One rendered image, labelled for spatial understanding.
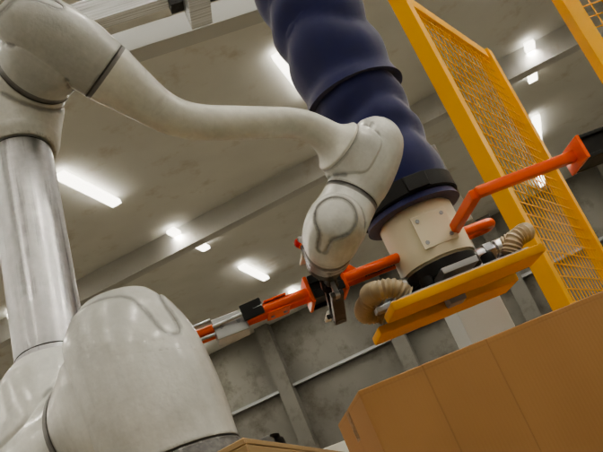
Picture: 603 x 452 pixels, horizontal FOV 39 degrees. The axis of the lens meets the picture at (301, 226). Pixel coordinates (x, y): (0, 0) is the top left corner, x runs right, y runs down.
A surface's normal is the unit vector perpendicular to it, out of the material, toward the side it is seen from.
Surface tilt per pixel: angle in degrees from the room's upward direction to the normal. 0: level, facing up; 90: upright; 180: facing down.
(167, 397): 88
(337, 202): 85
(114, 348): 79
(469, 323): 90
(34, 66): 132
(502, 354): 90
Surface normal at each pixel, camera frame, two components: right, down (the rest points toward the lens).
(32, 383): -0.37, -0.63
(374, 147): 0.34, -0.25
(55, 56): -0.02, 0.48
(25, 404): -0.55, -0.50
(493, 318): 0.04, -0.37
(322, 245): -0.45, 0.75
